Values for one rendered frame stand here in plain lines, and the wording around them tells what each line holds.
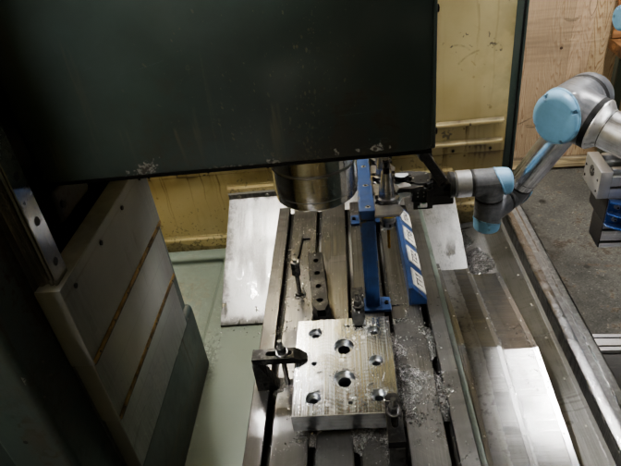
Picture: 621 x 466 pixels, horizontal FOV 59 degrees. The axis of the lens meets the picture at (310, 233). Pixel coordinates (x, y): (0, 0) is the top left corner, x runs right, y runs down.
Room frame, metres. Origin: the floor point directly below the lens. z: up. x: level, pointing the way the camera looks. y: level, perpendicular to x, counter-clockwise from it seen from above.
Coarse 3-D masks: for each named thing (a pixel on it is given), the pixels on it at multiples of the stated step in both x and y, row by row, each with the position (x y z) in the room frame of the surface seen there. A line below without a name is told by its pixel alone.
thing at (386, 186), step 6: (384, 174) 1.20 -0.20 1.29; (390, 174) 1.20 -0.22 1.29; (384, 180) 1.20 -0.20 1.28; (390, 180) 1.20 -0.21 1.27; (384, 186) 1.19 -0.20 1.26; (390, 186) 1.19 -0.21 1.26; (384, 192) 1.19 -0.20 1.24; (390, 192) 1.19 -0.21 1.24; (384, 198) 1.19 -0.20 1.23; (390, 198) 1.19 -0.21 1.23
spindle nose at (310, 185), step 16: (352, 160) 0.88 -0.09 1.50; (288, 176) 0.86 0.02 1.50; (304, 176) 0.85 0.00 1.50; (320, 176) 0.85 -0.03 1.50; (336, 176) 0.85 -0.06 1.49; (352, 176) 0.88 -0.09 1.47; (288, 192) 0.86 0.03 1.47; (304, 192) 0.85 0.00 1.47; (320, 192) 0.84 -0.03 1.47; (336, 192) 0.85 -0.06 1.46; (352, 192) 0.88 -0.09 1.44; (304, 208) 0.85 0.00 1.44; (320, 208) 0.85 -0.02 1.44
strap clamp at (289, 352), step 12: (276, 348) 0.92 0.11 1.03; (288, 348) 0.94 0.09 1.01; (252, 360) 0.91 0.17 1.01; (264, 360) 0.91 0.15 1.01; (276, 360) 0.91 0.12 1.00; (288, 360) 0.91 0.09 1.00; (300, 360) 0.90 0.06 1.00; (264, 372) 0.92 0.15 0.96; (264, 384) 0.92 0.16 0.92; (276, 384) 0.92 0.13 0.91; (288, 384) 0.92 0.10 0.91
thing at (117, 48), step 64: (0, 0) 0.84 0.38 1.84; (64, 0) 0.83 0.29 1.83; (128, 0) 0.82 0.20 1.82; (192, 0) 0.81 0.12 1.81; (256, 0) 0.80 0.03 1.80; (320, 0) 0.79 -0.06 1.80; (384, 0) 0.79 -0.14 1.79; (0, 64) 0.85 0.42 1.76; (64, 64) 0.84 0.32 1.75; (128, 64) 0.83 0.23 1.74; (192, 64) 0.82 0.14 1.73; (256, 64) 0.81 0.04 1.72; (320, 64) 0.80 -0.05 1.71; (384, 64) 0.79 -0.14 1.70; (64, 128) 0.84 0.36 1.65; (128, 128) 0.83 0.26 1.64; (192, 128) 0.82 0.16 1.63; (256, 128) 0.81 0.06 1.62; (320, 128) 0.80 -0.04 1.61; (384, 128) 0.79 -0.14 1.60
